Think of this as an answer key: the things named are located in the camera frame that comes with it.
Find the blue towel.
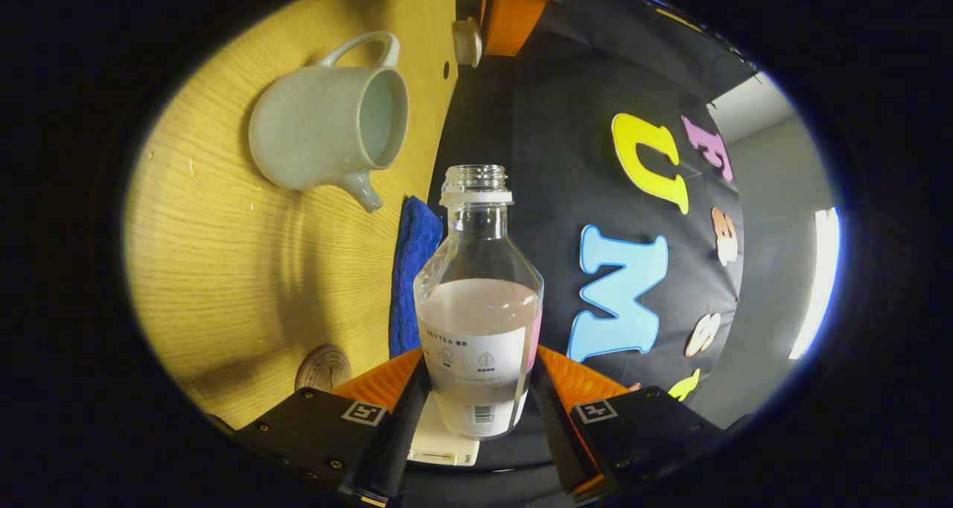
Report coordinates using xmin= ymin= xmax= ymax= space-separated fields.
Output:
xmin=389 ymin=195 xmax=445 ymax=360

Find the ceiling light panel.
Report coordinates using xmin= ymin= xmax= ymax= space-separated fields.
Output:
xmin=789 ymin=207 xmax=841 ymax=361

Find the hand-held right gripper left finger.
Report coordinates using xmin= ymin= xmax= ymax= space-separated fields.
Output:
xmin=235 ymin=348 xmax=433 ymax=505

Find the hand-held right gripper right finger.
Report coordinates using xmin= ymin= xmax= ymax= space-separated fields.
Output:
xmin=530 ymin=344 xmax=727 ymax=501

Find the round beige coaster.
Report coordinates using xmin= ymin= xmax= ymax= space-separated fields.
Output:
xmin=295 ymin=344 xmax=352 ymax=393

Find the clear water bottle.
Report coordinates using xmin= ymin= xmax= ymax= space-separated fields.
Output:
xmin=413 ymin=164 xmax=545 ymax=440

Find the black backdrop cloth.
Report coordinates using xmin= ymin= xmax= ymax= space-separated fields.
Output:
xmin=428 ymin=0 xmax=760 ymax=494

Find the white toaster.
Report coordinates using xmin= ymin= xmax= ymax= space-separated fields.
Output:
xmin=406 ymin=393 xmax=481 ymax=468

